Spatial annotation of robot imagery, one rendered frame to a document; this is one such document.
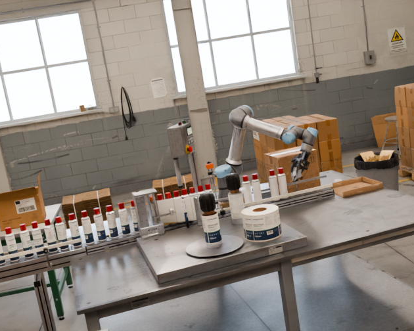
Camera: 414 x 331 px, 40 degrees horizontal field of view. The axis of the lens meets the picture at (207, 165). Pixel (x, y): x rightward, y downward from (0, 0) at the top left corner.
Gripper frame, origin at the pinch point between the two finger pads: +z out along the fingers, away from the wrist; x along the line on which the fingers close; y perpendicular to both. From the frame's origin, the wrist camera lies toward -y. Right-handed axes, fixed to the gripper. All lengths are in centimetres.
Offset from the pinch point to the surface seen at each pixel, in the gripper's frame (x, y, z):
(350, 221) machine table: 14, 59, 11
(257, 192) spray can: -21.9, 3.1, 15.5
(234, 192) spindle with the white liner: -48, 31, 18
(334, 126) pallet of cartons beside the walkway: 164, -279, -73
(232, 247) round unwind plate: -54, 70, 43
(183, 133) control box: -81, 1, -4
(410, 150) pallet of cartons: 258, -253, -78
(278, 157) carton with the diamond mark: -7.5, -16.7, -10.0
